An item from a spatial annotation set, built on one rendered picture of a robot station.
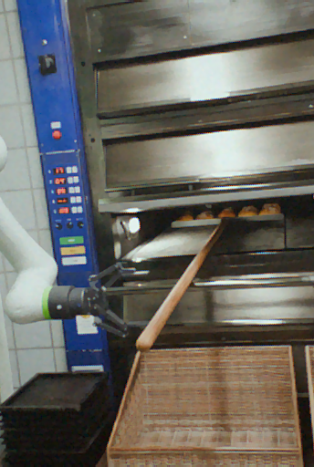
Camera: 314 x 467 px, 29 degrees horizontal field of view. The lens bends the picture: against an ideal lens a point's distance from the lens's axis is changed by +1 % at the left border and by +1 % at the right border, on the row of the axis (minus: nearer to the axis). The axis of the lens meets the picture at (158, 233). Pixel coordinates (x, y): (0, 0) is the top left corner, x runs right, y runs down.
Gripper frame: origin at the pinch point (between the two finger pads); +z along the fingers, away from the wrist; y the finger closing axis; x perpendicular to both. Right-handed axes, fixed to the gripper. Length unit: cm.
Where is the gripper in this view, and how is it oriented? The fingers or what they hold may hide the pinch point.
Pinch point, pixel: (146, 298)
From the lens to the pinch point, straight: 158.3
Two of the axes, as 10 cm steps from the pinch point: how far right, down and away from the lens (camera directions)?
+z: 9.7, -0.7, -2.2
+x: -2.1, 1.5, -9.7
